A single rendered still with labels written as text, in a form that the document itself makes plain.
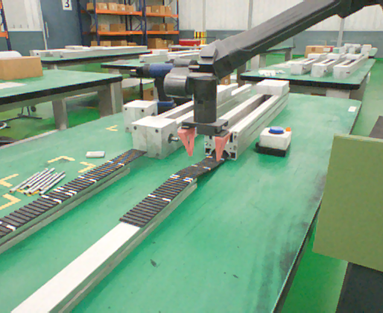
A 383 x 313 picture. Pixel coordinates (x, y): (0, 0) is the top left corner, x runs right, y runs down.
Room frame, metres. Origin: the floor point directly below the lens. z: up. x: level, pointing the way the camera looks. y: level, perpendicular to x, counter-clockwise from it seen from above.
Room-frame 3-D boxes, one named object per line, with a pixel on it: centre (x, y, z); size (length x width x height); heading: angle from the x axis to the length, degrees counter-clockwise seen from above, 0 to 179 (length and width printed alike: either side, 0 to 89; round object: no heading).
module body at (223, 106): (1.28, -0.09, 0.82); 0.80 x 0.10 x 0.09; 154
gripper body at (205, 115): (0.75, -0.04, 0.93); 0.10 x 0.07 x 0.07; 64
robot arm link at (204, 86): (0.75, -0.03, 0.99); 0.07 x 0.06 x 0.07; 65
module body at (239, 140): (1.20, -0.26, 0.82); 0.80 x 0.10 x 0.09; 154
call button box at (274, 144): (0.89, -0.25, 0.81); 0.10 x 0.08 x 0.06; 64
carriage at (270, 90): (1.42, -0.37, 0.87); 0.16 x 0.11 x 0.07; 154
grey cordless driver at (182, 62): (1.52, 0.06, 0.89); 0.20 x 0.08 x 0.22; 58
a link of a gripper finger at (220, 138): (0.73, -0.06, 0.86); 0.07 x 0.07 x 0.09; 64
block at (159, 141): (0.88, 0.09, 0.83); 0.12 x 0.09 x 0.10; 64
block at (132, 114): (1.12, 0.17, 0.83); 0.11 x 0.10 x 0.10; 73
